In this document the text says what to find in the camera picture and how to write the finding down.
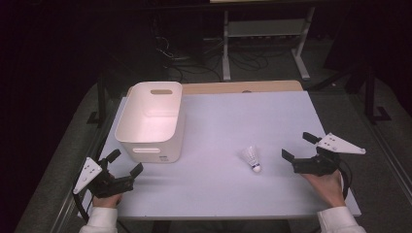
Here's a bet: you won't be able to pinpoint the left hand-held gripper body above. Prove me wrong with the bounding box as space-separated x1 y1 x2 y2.
72 156 135 199

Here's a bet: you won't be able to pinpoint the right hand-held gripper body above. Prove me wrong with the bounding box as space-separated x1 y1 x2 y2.
291 132 367 178

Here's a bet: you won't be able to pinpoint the white shuttlecock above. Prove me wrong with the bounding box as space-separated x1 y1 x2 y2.
240 145 262 174

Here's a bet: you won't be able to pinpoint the white plastic storage bin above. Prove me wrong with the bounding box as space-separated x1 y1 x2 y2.
114 81 187 164

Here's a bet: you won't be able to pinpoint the person's left hand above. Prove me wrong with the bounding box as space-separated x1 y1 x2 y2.
92 193 123 209

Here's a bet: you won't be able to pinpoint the person's right hand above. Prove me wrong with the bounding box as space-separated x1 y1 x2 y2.
300 169 347 208

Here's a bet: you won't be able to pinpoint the black metal stand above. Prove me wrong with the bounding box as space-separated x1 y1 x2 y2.
363 66 393 124
86 72 108 126

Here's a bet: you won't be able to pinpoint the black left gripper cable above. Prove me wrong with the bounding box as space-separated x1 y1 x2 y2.
72 192 90 223

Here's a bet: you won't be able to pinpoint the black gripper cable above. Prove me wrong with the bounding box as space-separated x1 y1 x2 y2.
72 192 90 223
338 159 354 200

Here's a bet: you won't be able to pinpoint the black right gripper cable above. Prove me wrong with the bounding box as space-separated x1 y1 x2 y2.
338 159 354 200

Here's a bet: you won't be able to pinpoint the black floor cables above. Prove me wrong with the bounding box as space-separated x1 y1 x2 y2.
154 34 270 83

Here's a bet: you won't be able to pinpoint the white metal desk frame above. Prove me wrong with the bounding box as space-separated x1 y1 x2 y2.
222 6 316 82

